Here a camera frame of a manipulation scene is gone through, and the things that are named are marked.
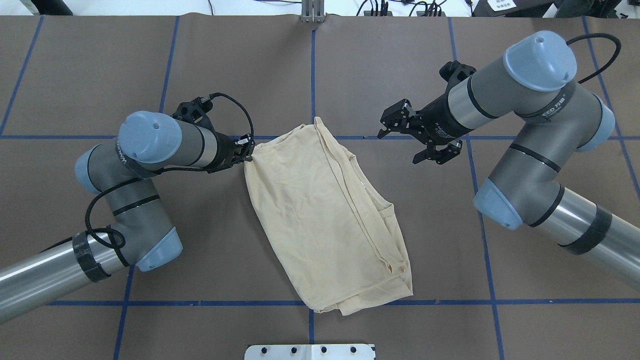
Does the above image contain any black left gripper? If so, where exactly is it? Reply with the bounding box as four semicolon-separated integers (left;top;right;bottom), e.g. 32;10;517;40
171;96;256;173

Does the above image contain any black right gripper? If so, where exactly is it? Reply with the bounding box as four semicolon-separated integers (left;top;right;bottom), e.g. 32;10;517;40
377;61;477;165

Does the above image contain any beige long-sleeve graphic shirt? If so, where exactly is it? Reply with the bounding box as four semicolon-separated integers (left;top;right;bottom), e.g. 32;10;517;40
244;117;414;316

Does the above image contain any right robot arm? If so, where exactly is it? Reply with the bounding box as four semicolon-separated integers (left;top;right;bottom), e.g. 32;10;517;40
377;30;640;289

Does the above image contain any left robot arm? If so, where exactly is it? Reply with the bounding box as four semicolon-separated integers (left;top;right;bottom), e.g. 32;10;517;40
0;92;256;324

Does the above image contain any aluminium frame post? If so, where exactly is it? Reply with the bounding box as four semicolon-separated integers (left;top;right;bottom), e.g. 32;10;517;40
301;0;326;23

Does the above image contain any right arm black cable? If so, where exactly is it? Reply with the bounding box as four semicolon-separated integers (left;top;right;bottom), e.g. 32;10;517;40
566;33;622;85

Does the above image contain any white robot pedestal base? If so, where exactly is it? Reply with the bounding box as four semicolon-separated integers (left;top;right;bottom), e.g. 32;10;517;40
244;343;377;360

